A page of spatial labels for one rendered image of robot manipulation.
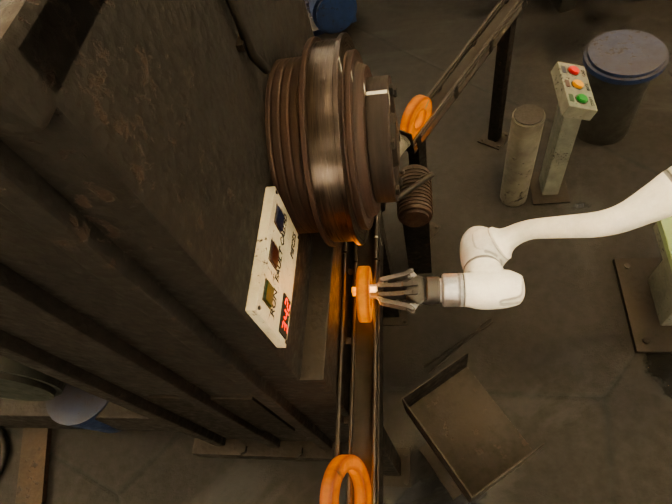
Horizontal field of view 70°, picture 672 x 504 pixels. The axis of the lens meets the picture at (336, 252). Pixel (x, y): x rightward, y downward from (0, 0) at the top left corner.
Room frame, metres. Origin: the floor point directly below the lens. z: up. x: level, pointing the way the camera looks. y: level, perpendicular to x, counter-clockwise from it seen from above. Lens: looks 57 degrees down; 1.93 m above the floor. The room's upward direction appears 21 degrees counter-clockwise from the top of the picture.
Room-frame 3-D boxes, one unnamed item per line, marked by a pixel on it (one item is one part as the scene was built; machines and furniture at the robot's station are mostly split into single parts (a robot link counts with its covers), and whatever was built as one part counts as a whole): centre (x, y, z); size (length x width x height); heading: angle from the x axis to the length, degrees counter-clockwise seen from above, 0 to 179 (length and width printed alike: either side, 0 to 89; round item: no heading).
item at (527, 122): (1.19, -0.87, 0.26); 0.12 x 0.12 x 0.52
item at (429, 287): (0.55, -0.18, 0.75); 0.09 x 0.08 x 0.07; 69
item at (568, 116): (1.17, -1.03, 0.31); 0.24 x 0.16 x 0.62; 159
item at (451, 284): (0.53, -0.25, 0.74); 0.09 x 0.06 x 0.09; 159
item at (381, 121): (0.76, -0.20, 1.11); 0.28 x 0.06 x 0.28; 159
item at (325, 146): (0.80, -0.10, 1.11); 0.47 x 0.06 x 0.47; 159
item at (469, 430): (0.21, -0.15, 0.36); 0.26 x 0.20 x 0.72; 14
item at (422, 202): (1.06, -0.35, 0.27); 0.22 x 0.13 x 0.53; 159
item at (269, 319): (0.52, 0.12, 1.15); 0.26 x 0.02 x 0.18; 159
